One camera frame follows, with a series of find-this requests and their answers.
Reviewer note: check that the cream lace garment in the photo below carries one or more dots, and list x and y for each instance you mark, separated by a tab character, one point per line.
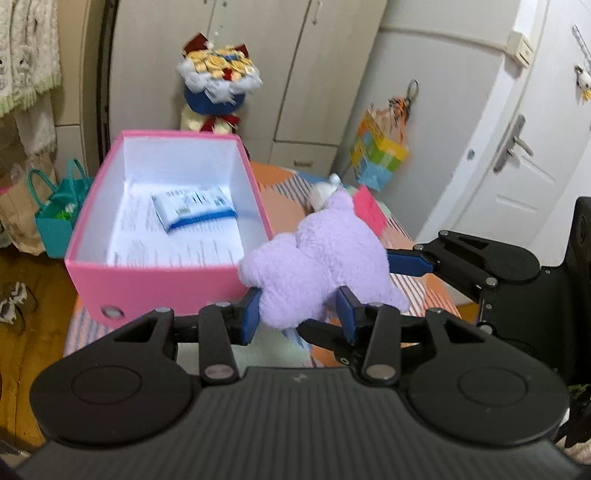
27	55

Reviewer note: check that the blue white tissue packet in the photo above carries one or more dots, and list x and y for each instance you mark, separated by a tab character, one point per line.
194	207

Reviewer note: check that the teal tote bag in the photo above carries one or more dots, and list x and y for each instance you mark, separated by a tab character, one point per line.
57	221

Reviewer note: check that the brown paper bag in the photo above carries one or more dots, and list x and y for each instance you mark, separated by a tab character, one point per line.
18	217

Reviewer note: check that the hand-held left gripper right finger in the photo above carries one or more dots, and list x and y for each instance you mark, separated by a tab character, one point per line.
346	316

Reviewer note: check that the patterned colourful bedspread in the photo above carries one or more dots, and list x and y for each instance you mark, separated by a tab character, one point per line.
286	198

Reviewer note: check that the colourful paper gift bag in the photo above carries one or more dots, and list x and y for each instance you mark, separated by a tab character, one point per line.
376	152

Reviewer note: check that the white plush toy lace dress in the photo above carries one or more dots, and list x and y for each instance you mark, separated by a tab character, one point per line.
318	196

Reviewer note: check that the beige wardrobe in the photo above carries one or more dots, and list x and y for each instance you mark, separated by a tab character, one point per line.
277	69

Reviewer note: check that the purple plush star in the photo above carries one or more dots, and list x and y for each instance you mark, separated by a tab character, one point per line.
318	263

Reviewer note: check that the small plush door ornament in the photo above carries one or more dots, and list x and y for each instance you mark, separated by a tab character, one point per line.
584	81

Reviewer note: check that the printed paper sheet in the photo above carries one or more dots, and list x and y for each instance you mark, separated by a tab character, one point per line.
184	249

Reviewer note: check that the white light switch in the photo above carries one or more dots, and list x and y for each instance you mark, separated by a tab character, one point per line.
521	48

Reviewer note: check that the cream gift box red ribbon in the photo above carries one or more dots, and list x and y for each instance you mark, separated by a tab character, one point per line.
194	121

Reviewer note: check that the flower bouquet blue wrap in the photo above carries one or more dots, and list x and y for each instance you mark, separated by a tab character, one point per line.
217	78

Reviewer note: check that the pink cardboard box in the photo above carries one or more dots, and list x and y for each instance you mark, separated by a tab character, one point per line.
152	288

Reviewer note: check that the white door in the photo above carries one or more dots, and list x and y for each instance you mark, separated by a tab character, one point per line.
531	198

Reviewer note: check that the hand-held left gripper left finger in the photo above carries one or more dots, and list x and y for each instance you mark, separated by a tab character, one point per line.
251	318

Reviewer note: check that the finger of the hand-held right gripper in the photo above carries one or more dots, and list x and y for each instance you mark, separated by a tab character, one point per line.
323	336
411	264

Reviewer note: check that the pink card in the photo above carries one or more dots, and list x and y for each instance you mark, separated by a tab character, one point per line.
371	210

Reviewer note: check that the brown shoes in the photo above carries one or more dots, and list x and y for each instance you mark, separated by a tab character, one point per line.
14	304

